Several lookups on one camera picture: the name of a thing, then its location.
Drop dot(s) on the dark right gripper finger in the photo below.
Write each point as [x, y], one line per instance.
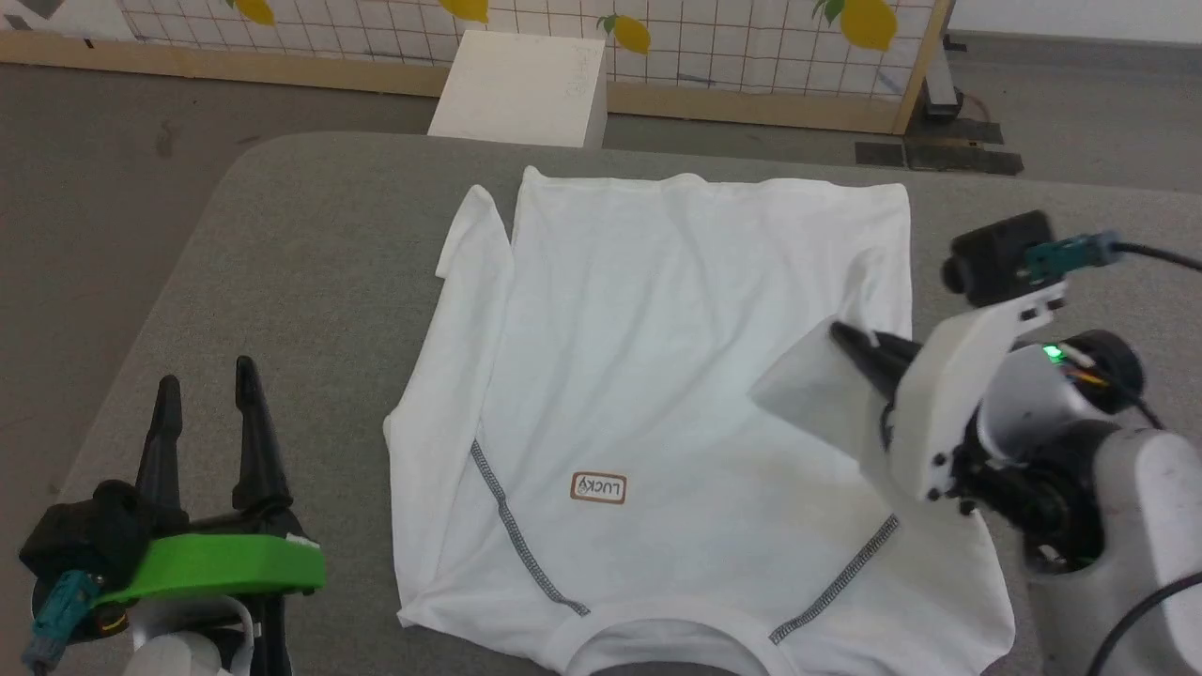
[887, 350]
[883, 377]

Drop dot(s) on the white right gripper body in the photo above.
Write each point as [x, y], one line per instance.
[948, 394]

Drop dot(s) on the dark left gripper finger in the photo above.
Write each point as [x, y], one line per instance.
[164, 451]
[255, 451]

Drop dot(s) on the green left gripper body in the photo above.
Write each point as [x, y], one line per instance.
[216, 568]

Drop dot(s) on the white long-sleeve shirt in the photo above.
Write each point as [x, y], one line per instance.
[657, 357]

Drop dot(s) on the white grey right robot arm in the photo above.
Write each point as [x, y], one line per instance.
[1146, 526]

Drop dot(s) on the black floor plate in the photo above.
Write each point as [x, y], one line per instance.
[939, 158]

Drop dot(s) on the grey metal panel stand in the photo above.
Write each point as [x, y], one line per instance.
[942, 84]

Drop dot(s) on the grey diamond pattern panel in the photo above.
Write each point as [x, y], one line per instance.
[80, 17]

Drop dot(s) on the white box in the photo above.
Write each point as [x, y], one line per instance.
[521, 89]

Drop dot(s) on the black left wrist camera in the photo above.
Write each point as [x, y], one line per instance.
[94, 535]

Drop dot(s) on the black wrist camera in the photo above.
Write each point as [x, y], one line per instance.
[995, 258]
[94, 535]

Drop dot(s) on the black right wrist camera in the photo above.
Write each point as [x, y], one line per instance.
[995, 258]

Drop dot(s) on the lemon print wall panel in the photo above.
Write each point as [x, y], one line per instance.
[751, 38]

